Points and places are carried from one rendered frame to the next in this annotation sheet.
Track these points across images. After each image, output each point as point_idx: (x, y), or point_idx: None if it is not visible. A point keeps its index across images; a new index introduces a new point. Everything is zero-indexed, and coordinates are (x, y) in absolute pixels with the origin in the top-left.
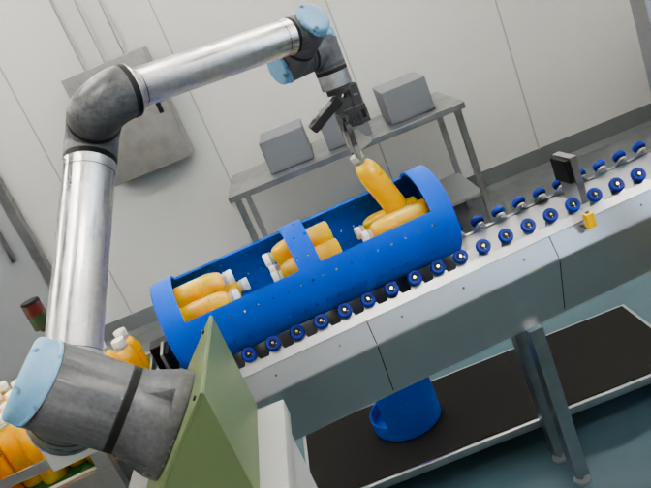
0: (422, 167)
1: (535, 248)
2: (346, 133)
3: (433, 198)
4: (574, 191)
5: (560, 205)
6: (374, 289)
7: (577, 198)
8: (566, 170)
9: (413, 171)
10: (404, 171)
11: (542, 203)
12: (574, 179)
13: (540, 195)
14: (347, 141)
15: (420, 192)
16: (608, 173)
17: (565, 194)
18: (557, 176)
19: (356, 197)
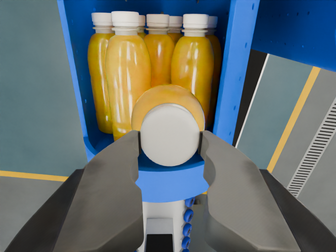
0: (145, 198)
1: None
2: (221, 237)
3: (88, 157)
4: (152, 228)
5: (163, 210)
6: (127, 0)
7: (151, 221)
8: (146, 246)
9: (146, 182)
10: (181, 174)
11: (183, 206)
12: (145, 239)
13: (183, 214)
14: (215, 175)
15: (94, 154)
16: (179, 248)
17: (170, 222)
18: (166, 237)
19: (227, 56)
